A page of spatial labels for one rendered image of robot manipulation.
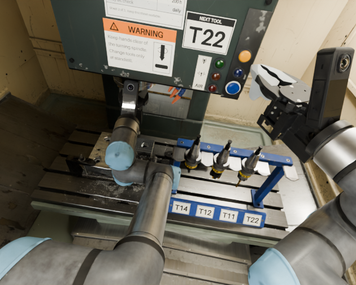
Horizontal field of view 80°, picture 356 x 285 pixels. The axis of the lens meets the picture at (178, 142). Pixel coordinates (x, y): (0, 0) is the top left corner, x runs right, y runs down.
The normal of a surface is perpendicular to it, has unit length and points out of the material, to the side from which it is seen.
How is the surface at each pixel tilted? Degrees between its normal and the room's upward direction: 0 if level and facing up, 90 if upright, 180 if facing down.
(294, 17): 90
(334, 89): 61
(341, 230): 2
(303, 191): 24
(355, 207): 90
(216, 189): 0
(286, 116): 90
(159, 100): 90
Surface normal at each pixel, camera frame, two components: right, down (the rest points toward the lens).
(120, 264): 0.34, -0.90
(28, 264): 0.14, -0.79
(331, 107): 0.39, 0.29
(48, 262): 0.18, -0.90
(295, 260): -0.09, -0.88
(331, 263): 0.33, -0.37
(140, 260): 0.52, -0.78
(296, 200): -0.29, -0.69
